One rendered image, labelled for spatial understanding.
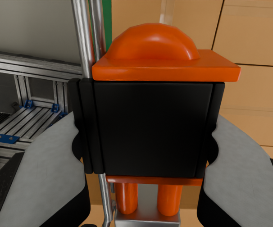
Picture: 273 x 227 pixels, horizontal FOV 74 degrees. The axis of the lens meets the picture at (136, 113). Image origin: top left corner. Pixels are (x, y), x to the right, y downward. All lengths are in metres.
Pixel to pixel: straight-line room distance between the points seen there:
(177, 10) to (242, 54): 0.31
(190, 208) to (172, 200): 0.27
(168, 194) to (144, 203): 0.04
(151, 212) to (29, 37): 1.46
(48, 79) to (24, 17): 0.45
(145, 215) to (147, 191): 0.03
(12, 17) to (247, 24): 1.37
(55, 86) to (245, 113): 1.10
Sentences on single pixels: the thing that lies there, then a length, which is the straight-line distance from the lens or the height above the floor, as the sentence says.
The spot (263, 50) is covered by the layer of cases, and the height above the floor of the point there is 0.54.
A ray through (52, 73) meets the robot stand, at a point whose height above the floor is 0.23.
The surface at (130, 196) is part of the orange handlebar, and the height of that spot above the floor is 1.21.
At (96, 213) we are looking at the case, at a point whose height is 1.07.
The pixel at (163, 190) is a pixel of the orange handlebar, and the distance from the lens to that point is 0.17.
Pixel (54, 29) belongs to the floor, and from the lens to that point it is 1.45.
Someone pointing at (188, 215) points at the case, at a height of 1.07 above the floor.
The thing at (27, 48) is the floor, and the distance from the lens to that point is 1.58.
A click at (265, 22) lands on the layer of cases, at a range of 0.88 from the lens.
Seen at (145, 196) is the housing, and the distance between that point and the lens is 0.21.
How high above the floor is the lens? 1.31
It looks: 61 degrees down
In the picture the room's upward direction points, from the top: 174 degrees counter-clockwise
